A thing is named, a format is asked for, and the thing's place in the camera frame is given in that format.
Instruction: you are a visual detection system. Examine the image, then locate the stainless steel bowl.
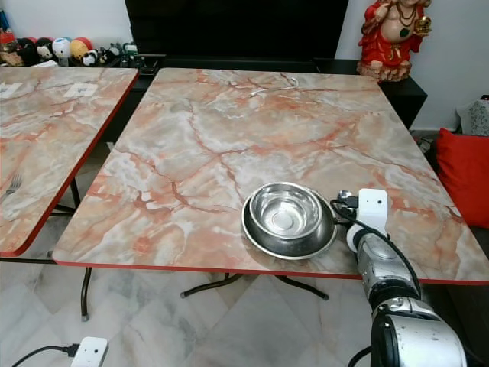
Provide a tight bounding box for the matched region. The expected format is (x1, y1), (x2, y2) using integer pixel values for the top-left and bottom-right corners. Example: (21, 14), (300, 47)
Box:
(248, 182), (325, 240)

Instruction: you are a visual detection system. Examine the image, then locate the stainless steel plate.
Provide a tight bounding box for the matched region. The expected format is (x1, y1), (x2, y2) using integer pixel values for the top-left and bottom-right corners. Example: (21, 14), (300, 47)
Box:
(241, 183), (339, 261)

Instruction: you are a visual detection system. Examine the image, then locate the steel fork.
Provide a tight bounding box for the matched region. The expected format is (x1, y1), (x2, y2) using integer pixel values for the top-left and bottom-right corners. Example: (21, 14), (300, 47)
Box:
(1, 173), (24, 202)

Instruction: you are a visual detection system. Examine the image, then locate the red cushion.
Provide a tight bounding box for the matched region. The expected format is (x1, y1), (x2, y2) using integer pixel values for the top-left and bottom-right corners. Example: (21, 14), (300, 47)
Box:
(435, 128), (489, 229)

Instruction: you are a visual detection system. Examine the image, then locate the marble pattern folding table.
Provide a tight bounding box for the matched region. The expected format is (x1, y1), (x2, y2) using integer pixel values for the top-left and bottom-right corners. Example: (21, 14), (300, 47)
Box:
(51, 67), (489, 301)
(0, 67), (140, 323)

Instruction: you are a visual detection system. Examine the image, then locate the grey speckled cushion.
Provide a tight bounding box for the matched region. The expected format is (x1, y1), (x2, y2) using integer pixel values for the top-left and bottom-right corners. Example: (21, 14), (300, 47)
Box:
(457, 97), (489, 138)

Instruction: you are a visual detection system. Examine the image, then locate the red laughing Buddha statue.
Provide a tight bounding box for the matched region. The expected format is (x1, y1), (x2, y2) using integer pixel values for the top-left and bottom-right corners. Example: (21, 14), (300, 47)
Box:
(357, 0), (433, 83)

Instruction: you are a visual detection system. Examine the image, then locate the red lidded jar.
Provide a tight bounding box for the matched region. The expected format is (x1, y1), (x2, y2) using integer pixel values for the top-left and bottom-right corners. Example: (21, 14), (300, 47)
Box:
(0, 31), (23, 67)

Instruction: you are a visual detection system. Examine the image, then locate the black television screen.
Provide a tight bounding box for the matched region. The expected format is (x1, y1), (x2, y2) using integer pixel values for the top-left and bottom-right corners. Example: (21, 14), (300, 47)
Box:
(125, 0), (351, 63)

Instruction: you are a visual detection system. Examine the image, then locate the black white round toy figure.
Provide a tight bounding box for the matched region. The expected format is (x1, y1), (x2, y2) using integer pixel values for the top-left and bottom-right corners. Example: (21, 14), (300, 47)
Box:
(36, 37), (55, 65)

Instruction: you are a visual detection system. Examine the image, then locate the white paper label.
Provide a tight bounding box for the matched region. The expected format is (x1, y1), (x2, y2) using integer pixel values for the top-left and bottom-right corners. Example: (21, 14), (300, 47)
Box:
(63, 83), (99, 99)

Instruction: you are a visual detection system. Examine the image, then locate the red yellow round toy figure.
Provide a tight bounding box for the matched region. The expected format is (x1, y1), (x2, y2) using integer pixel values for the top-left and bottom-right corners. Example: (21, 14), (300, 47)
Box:
(70, 37), (92, 63)

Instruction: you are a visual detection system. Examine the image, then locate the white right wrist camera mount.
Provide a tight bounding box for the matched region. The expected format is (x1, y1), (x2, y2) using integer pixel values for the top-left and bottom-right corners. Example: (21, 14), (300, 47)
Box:
(357, 188), (390, 235)

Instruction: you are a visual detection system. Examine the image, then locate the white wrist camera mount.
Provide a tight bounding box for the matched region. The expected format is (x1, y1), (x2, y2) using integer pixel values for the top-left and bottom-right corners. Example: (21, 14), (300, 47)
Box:
(70, 337), (110, 367)
(357, 188), (390, 235)

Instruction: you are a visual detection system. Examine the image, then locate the white cable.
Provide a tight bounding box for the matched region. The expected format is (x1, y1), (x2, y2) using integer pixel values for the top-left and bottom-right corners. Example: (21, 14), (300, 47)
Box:
(249, 74), (300, 97)

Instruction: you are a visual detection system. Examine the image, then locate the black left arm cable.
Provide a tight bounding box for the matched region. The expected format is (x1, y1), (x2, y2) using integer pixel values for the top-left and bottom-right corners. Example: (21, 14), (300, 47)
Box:
(11, 343), (82, 367)

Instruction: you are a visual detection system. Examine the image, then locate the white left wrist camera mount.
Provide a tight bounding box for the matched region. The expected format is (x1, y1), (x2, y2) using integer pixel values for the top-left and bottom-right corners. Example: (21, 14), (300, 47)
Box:
(70, 337), (110, 367)

